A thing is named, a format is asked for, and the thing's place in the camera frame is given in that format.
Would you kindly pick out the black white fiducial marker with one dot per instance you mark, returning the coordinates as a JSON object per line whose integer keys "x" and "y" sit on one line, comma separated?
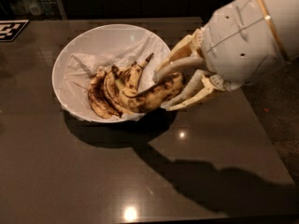
{"x": 9, "y": 30}

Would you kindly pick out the right spotted banana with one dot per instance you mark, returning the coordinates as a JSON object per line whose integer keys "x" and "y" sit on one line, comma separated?
{"x": 132, "y": 75}

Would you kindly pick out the middle spotted banana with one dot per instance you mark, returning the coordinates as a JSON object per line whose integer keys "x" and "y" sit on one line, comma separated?
{"x": 111, "y": 92}

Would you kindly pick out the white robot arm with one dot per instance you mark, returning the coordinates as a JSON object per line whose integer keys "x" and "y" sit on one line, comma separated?
{"x": 284, "y": 23}

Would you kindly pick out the white bowl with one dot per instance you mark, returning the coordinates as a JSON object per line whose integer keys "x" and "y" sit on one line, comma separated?
{"x": 93, "y": 44}

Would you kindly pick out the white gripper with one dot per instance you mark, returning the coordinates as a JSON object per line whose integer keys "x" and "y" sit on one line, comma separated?
{"x": 239, "y": 42}

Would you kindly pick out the spotted ripe banana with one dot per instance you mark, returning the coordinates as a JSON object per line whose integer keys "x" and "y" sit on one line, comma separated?
{"x": 151, "y": 98}

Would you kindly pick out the white paper liner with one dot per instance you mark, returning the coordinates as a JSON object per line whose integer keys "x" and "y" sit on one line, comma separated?
{"x": 78, "y": 72}

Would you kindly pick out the plastic bottles on shelf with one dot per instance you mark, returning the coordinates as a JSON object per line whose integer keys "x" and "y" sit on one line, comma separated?
{"x": 35, "y": 7}

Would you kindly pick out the left spotted banana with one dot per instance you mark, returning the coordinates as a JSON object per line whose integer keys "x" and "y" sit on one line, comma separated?
{"x": 97, "y": 99}

